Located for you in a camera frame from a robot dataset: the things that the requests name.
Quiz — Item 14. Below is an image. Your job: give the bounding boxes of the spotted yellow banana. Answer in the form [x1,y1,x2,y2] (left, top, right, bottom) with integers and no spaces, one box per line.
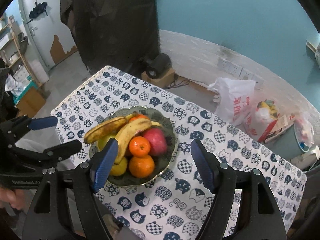
[84,112,138,144]

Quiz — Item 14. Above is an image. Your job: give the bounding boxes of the stickered yellow banana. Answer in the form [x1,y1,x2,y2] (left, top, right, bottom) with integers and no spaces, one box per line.
[114,119,152,165]

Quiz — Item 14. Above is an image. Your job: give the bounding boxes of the red apple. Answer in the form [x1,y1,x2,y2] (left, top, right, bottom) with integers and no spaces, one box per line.
[142,128,168,156]

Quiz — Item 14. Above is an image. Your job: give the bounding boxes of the patterned ceramic fruit bowl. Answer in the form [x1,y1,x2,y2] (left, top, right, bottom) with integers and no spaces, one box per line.
[88,106,179,186]

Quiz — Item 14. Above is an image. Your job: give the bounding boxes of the person's left hand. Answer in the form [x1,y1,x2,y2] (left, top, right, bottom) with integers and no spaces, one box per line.
[0,187,25,210]

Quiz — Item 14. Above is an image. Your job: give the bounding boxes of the wooden shelf rack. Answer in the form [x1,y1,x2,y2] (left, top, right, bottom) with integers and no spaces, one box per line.
[1,14,43,87]

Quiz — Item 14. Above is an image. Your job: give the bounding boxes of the teal round bin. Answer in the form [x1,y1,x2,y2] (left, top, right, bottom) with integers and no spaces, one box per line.
[269,125,310,161]

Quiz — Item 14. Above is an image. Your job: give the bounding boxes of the small orange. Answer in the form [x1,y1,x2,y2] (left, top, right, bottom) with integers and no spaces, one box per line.
[129,136,151,157]

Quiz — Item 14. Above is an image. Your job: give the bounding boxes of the large orange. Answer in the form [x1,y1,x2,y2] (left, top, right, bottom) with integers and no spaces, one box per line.
[129,155,155,178]

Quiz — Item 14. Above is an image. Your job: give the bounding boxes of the cat pattern tablecloth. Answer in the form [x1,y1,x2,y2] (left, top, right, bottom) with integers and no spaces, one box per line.
[51,67,306,239]

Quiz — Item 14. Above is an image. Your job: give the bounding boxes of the white red plastic bag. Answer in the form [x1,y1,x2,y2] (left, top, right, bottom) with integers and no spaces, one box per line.
[207,77,255,126]

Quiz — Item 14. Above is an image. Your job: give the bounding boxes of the cardboard box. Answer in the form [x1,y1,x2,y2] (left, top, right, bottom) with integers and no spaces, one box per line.
[141,68,175,88]

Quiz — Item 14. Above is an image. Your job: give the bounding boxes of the white door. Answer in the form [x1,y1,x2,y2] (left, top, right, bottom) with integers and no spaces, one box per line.
[18,0,77,69]

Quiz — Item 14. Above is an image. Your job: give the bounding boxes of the black cylindrical speaker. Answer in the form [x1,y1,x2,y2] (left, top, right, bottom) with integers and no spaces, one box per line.
[146,53,172,79]

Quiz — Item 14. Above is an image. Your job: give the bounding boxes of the black hanging coat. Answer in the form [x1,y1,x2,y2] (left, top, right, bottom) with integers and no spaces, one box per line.
[60,0,159,76]

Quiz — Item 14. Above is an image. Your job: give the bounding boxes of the wall power sockets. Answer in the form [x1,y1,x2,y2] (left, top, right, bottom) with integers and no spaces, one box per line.
[217,57,264,88]

